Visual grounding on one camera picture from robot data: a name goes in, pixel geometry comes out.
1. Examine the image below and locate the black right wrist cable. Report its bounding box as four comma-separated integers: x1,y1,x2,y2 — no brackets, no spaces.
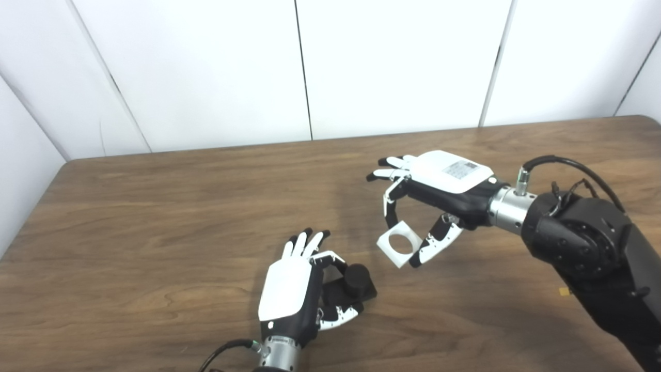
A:
516,155,626,215

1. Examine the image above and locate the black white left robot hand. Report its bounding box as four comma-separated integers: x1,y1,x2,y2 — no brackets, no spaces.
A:
258,228,365,347

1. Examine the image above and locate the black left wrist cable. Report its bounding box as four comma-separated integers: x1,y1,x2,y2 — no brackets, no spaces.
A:
199,338,266,372

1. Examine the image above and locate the white square piece with hole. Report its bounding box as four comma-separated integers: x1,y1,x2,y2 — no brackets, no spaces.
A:
376,221,423,269

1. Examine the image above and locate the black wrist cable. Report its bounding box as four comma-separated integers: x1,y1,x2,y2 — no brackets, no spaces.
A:
516,155,626,215
199,338,266,372

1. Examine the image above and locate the black peg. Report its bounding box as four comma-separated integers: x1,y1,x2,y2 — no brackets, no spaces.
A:
323,263,377,305

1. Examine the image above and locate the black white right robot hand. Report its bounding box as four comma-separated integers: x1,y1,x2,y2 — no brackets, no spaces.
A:
366,150,497,268

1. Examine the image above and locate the thin black right wrist wire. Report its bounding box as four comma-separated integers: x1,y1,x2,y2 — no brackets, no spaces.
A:
550,178,600,215

